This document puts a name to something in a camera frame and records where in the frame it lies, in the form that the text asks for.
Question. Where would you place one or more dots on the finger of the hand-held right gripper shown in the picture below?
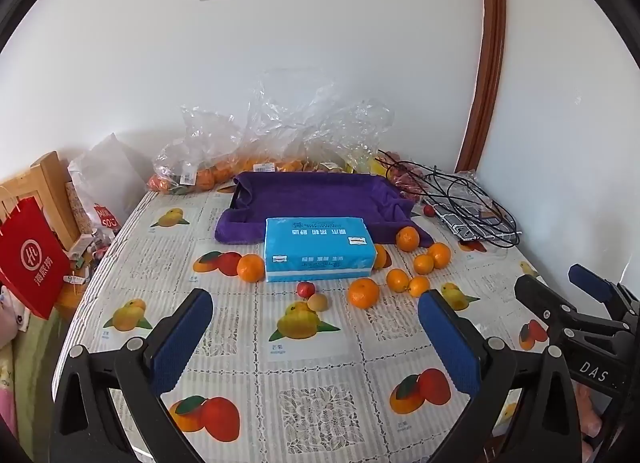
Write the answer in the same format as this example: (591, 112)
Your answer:
(537, 299)
(592, 283)

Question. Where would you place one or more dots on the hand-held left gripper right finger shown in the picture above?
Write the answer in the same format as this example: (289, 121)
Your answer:
(450, 343)

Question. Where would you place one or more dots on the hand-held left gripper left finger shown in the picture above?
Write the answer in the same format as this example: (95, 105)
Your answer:
(182, 338)

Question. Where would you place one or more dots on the orange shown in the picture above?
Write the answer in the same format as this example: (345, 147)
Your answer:
(419, 286)
(423, 264)
(384, 258)
(250, 268)
(397, 280)
(407, 239)
(363, 293)
(441, 254)

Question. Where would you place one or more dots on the small red fruit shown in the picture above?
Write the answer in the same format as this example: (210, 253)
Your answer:
(306, 289)

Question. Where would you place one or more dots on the small yellow-green fruit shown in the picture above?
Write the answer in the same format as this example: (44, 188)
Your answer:
(317, 303)

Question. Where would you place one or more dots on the blue tissue pack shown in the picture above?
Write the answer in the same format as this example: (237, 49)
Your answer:
(320, 248)

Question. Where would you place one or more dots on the purple towel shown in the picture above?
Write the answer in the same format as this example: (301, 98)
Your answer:
(310, 193)

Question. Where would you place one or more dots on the bag of red fruits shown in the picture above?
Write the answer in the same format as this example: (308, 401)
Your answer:
(400, 177)

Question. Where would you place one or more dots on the person's right hand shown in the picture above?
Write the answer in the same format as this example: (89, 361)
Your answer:
(589, 415)

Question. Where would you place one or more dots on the grey patterned packet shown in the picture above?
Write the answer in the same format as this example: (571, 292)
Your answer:
(460, 224)

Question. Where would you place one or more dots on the fruit print tablecloth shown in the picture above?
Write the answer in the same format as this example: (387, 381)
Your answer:
(310, 378)

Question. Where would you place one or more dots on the green bedsheet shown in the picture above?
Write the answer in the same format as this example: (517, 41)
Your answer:
(32, 368)

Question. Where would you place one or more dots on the red paper bag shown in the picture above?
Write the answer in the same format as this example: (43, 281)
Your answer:
(30, 258)

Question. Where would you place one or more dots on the clear plastic bag of oranges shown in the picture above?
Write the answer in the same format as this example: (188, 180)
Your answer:
(190, 163)

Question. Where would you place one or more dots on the white plastic bag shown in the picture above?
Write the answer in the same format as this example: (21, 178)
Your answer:
(107, 178)

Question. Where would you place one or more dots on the yellow fruit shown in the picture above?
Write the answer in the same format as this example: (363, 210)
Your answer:
(372, 165)

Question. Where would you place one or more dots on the wooden chair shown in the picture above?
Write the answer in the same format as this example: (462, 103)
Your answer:
(50, 188)

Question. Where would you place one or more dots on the large clear plastic bag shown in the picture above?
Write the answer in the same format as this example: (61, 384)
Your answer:
(290, 133)

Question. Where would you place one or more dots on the brown wooden door frame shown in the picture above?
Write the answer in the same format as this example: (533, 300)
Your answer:
(492, 43)

